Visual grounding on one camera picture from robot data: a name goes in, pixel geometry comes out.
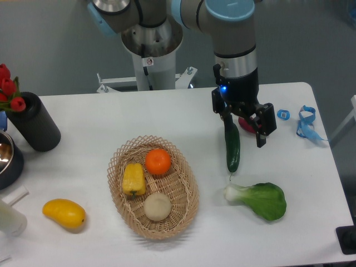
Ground black cylindrical vase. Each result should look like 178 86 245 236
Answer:
6 92 61 152

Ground blue lanyard strap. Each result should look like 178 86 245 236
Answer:
295 105 329 142

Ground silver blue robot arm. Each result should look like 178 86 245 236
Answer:
88 1 276 147

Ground white paper slip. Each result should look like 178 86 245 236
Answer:
2 186 29 206

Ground yellow mango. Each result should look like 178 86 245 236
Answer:
42 199 86 229

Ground yellow bell pepper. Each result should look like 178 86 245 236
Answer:
122 163 146 197

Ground black metal bowl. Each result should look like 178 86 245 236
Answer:
0 130 24 190

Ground green bok choy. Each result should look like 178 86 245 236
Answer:
223 182 287 221

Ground beige round bun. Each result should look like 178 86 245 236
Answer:
144 193 172 221

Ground black device at edge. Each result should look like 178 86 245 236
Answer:
336 225 355 255

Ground red fruit behind gripper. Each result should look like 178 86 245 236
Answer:
238 117 256 134

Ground woven wicker basket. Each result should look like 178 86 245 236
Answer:
107 136 199 240

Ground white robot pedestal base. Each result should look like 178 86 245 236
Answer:
97 15 197 93

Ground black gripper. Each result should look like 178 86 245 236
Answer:
212 63 276 148

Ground green cucumber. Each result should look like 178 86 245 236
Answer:
225 123 240 174

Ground red artificial tulips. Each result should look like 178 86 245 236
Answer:
1 63 26 112

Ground orange tangerine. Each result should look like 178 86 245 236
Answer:
145 149 171 175

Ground small blue badge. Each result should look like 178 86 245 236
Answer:
277 109 290 121

